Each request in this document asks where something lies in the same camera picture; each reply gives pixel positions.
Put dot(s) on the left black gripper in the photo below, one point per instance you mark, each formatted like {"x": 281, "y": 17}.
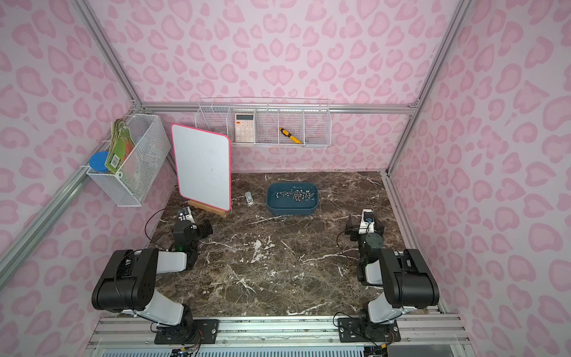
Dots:
{"x": 190, "y": 225}

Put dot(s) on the teal plastic storage box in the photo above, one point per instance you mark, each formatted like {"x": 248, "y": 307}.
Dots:
{"x": 288, "y": 207}

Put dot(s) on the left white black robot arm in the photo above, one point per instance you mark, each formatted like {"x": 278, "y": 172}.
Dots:
{"x": 128, "y": 282}

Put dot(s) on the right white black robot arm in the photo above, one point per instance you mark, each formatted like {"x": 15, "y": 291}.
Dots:
{"x": 406, "y": 281}

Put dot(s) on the pile of silver wing nuts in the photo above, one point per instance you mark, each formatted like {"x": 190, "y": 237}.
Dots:
{"x": 298, "y": 195}

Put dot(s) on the pink framed whiteboard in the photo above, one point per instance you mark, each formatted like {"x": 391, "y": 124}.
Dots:
{"x": 203, "y": 166}

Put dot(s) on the green paper cards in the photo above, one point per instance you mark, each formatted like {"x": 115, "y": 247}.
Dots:
{"x": 121, "y": 146}

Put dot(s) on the blue round lid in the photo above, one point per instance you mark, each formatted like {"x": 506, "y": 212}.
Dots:
{"x": 98, "y": 162}

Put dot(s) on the white pink calculator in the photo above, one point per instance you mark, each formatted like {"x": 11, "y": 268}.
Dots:
{"x": 244, "y": 128}

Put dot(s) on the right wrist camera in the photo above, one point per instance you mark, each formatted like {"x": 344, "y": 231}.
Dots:
{"x": 367, "y": 222}

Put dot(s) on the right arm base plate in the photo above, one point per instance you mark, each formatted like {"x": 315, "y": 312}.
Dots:
{"x": 352, "y": 330}

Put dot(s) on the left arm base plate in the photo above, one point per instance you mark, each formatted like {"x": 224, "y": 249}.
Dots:
{"x": 202, "y": 331}

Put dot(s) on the white mesh wall basket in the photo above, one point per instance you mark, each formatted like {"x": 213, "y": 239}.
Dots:
{"x": 130, "y": 184}

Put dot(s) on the white wire wall shelf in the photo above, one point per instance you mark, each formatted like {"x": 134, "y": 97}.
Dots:
{"x": 311, "y": 123}

